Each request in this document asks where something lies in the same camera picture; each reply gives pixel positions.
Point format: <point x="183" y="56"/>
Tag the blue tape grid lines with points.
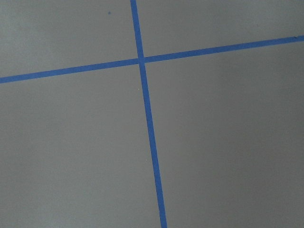
<point x="147" y="107"/>

